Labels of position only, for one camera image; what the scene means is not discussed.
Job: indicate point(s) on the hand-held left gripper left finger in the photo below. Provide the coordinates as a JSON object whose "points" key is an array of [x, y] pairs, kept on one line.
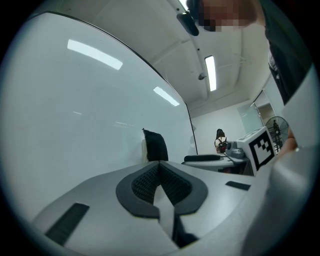
{"points": [[100, 212]]}

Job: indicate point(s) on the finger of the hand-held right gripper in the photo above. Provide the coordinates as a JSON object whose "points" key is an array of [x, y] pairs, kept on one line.
{"points": [[207, 164], [202, 158]]}

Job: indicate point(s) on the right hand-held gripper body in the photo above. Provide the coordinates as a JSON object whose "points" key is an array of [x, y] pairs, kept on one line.
{"points": [[260, 150]]}

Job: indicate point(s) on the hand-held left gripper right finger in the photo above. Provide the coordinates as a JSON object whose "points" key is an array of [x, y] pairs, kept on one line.
{"points": [[220, 200]]}

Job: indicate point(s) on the white and black box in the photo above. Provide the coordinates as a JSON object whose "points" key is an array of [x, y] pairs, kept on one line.
{"points": [[156, 146]]}

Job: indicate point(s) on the person's right forearm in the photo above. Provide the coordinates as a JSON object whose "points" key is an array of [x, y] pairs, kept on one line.
{"points": [[290, 143]]}

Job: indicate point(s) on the frosted glass partition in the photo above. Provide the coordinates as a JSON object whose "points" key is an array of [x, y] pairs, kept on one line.
{"points": [[247, 117]]}

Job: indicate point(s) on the round ceiling sensor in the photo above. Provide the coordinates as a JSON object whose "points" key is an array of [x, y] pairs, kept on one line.
{"points": [[202, 76]]}

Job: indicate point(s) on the ceiling light panel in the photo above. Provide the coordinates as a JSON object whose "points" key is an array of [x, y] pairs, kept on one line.
{"points": [[210, 73]]}

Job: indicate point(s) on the person's black shirt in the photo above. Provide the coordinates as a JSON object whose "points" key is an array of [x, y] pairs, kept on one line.
{"points": [[287, 50]]}

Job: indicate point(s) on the person's head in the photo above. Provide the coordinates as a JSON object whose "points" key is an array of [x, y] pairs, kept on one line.
{"points": [[225, 15]]}

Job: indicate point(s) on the black head-worn camera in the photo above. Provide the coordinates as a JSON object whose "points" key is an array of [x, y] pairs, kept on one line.
{"points": [[188, 24]]}

